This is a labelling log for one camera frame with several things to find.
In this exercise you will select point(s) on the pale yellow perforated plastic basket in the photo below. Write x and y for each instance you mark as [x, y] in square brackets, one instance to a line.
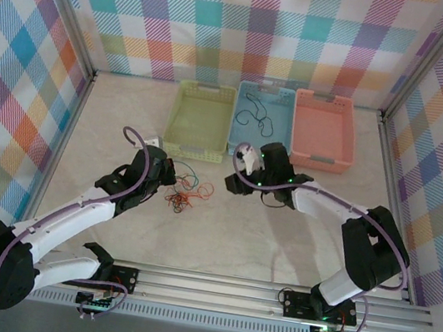
[199, 120]

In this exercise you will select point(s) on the light blue perforated plastic basket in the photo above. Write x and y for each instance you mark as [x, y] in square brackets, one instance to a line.
[276, 141]

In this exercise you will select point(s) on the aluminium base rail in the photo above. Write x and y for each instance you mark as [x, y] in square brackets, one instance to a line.
[206, 288]

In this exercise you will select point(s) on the aluminium frame side beam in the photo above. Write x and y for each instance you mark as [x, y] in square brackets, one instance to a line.
[390, 192]
[61, 140]

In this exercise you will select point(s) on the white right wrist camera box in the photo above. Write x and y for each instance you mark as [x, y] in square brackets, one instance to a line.
[252, 160]

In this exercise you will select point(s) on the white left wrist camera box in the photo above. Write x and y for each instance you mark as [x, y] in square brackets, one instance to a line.
[153, 142]

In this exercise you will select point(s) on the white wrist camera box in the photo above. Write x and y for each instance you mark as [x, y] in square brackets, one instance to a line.
[252, 160]
[153, 142]

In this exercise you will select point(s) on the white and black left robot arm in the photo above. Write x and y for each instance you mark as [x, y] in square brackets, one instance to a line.
[71, 209]

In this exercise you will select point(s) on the pink perforated plastic basket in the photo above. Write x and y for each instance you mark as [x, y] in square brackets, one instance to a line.
[321, 131]

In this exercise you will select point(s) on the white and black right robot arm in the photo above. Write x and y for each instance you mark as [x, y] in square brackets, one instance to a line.
[324, 207]

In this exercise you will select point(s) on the aluminium frame post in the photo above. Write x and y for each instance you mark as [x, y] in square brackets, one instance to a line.
[428, 59]
[69, 11]

